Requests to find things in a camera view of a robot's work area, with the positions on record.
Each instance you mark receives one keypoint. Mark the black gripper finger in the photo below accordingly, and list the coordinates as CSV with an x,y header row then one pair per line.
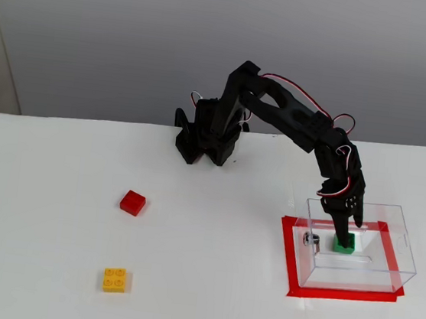
x,y
343,228
360,214

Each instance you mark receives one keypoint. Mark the black table clamp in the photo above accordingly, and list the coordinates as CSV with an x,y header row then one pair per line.
x,y
181,119

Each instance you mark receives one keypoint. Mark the green lego brick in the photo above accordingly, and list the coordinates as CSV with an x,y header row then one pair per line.
x,y
349,249

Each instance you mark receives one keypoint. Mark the yellow lego brick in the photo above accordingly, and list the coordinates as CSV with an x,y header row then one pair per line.
x,y
116,281

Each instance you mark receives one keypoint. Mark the transparent plastic box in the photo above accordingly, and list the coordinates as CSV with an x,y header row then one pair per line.
x,y
382,225

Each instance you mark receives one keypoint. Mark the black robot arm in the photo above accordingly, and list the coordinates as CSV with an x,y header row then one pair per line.
x,y
288,110

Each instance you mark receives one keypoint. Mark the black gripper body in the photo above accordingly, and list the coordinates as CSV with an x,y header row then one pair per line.
x,y
340,205

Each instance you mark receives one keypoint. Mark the red lego brick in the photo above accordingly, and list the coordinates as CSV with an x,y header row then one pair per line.
x,y
132,203

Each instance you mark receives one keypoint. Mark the silver cam lock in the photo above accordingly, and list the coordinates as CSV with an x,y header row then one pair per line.
x,y
309,238

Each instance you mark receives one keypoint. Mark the red tape frame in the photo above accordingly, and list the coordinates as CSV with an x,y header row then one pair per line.
x,y
340,295

